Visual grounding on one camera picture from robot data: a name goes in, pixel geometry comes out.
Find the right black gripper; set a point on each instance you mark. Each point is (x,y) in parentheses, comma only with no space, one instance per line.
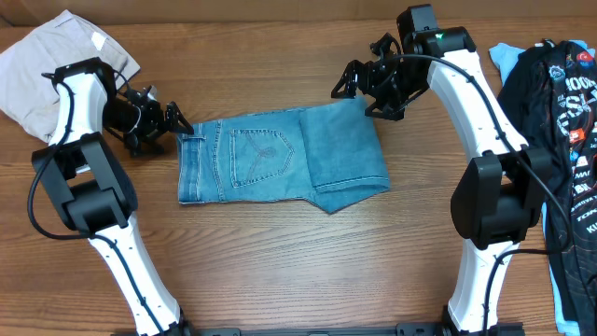
(369,75)

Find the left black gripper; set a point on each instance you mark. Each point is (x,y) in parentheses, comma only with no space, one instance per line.
(157,127)

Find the light blue denim jeans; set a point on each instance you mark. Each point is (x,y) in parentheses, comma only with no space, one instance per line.
(327,155)

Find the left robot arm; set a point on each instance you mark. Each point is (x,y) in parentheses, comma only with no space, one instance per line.
(91,192)

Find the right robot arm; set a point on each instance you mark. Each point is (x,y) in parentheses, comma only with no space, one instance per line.
(500,194)

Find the light blue t-shirt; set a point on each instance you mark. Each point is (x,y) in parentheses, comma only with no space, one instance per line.
(506,58)

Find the folded beige trousers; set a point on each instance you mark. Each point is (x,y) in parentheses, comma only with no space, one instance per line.
(26,96)

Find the black printed jersey shirt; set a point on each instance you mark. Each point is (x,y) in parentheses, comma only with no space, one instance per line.
(564,154)

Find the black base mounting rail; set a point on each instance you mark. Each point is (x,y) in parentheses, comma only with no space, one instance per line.
(317,331)

